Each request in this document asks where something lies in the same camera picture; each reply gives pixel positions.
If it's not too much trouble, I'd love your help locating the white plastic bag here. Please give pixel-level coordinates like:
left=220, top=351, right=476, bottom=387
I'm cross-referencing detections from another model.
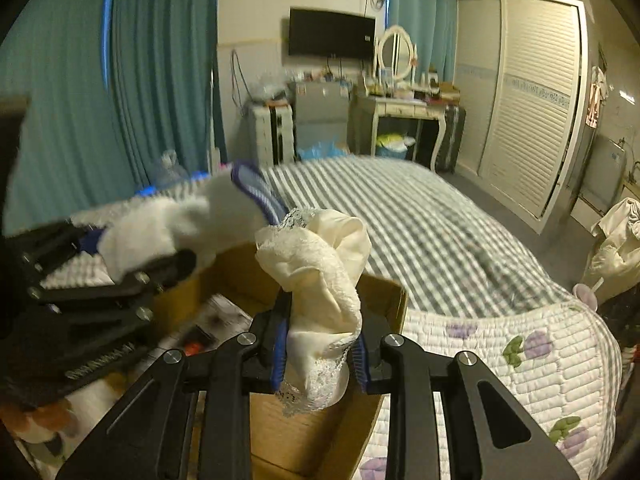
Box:
left=252, top=77, right=291, bottom=104

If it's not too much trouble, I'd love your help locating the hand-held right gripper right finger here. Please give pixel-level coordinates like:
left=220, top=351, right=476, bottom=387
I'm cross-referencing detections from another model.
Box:
left=350, top=332, right=583, bottom=480

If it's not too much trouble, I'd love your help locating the narrow teal curtain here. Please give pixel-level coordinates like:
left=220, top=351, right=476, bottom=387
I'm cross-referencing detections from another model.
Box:
left=387, top=0, right=458, bottom=87

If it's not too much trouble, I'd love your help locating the clear plastic bottle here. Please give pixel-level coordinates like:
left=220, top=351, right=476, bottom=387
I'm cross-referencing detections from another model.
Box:
left=157, top=150, right=194, bottom=189

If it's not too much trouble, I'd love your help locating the yellow and white bag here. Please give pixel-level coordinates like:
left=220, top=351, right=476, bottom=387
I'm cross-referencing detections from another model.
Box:
left=375, top=132, right=417, bottom=160

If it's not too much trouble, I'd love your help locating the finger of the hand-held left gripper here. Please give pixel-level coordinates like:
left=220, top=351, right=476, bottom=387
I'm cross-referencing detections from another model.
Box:
left=10, top=222, right=108, bottom=273
left=30, top=249, right=197, bottom=333

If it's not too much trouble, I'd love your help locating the white floral quilt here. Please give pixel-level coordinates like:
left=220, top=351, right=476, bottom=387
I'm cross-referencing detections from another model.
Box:
left=357, top=285, right=623, bottom=480

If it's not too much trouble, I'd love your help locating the dark suitcase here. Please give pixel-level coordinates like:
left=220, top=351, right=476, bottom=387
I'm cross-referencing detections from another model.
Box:
left=432, top=105, right=467, bottom=174

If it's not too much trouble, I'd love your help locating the cream lace-trimmed cloth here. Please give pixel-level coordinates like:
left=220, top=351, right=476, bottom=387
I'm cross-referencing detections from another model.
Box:
left=254, top=207, right=371, bottom=418

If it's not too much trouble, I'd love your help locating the white oval vanity mirror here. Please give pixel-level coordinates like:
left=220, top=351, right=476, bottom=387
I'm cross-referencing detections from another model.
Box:
left=372, top=25, right=418, bottom=82

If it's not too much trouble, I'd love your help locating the black wall television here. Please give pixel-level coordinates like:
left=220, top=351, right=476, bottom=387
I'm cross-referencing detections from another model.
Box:
left=288, top=7, right=377, bottom=59

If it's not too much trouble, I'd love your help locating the grey mini fridge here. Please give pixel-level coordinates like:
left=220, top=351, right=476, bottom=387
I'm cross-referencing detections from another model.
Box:
left=292, top=82, right=351, bottom=153

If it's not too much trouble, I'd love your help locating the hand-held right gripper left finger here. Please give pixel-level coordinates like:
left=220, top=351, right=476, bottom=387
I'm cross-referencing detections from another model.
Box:
left=55, top=292, right=293, bottom=480

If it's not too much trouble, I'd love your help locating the white slatted rack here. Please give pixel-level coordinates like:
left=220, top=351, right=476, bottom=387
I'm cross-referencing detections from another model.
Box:
left=250, top=102, right=296, bottom=168

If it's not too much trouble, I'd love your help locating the pink hanging cloth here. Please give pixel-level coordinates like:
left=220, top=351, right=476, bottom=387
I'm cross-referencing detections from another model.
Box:
left=585, top=66, right=609, bottom=129

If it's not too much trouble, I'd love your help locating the cardboard box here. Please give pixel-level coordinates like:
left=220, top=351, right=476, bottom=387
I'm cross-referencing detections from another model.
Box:
left=150, top=242, right=408, bottom=480

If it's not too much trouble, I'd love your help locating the pile of cream clothes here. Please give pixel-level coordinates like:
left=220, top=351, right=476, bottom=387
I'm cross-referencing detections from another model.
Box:
left=582, top=197, right=640, bottom=302

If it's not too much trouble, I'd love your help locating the printed booklet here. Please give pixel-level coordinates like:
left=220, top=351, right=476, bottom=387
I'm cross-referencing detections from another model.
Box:
left=165, top=294, right=256, bottom=361

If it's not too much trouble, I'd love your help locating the pink cup with straw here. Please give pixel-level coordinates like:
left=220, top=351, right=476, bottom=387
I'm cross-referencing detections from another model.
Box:
left=572, top=277, right=604, bottom=312

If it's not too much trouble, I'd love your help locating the white fluffy sock blue cuff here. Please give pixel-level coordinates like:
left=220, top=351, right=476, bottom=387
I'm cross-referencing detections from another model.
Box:
left=70, top=160, right=291, bottom=281

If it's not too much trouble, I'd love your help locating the white louvred wardrobe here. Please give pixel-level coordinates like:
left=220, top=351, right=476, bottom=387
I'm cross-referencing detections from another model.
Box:
left=452, top=0, right=589, bottom=234

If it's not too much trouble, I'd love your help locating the blue plastic bag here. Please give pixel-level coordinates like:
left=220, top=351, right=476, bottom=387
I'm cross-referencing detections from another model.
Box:
left=297, top=142, right=351, bottom=162

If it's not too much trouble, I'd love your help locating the wide teal curtain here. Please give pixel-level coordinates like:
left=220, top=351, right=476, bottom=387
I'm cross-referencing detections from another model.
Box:
left=0, top=0, right=222, bottom=241

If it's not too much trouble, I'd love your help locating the white washing machine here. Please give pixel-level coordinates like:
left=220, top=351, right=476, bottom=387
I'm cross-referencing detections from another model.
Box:
left=582, top=135, right=629, bottom=226

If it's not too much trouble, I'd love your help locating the bed with striped sheet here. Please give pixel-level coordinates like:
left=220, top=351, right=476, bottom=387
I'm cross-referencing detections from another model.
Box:
left=40, top=155, right=571, bottom=321

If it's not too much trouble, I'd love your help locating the white dressing table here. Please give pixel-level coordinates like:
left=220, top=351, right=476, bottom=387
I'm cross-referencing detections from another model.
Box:
left=352, top=91, right=449, bottom=172

